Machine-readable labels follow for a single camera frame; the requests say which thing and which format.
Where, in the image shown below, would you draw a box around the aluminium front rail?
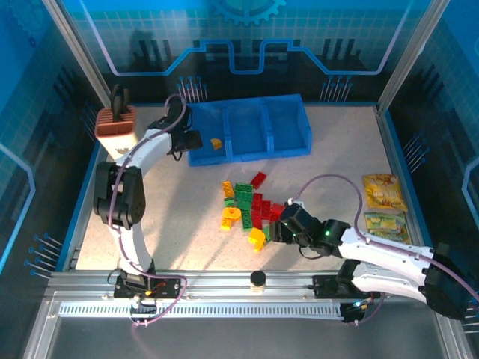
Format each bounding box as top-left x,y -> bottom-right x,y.
46,271 -> 446,300

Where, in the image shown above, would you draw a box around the slotted white cable duct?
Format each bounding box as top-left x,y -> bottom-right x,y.
58,301 -> 345,321

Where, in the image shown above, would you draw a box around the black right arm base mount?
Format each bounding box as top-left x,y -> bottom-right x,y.
312,274 -> 381,300

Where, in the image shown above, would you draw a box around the green snack bag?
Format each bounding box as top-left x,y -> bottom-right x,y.
363,211 -> 412,246

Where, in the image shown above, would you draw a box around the black scissors handles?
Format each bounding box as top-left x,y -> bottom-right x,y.
110,84 -> 131,123

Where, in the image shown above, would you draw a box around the yellow snack bag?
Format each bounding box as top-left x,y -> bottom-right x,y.
361,173 -> 409,211

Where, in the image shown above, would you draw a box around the black knob on wooden base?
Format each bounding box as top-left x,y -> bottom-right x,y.
249,271 -> 266,292

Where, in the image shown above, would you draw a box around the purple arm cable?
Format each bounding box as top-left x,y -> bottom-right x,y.
290,174 -> 476,328
108,93 -> 188,328

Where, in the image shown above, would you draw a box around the orange round-holed lego piece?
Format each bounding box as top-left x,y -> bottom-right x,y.
220,206 -> 242,231

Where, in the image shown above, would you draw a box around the aluminium frame post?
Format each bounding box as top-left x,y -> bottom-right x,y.
40,0 -> 113,108
376,0 -> 452,109

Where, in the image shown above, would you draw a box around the white knife block brown top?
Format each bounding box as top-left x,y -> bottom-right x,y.
94,104 -> 140,160

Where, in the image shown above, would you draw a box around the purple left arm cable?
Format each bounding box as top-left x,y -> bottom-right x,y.
108,93 -> 188,328

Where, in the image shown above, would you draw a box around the blue three-compartment bin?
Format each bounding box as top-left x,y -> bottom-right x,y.
186,93 -> 313,168

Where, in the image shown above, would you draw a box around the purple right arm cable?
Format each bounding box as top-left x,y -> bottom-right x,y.
290,174 -> 476,328

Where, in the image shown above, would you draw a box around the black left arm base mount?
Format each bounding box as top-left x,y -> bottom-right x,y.
112,272 -> 180,300

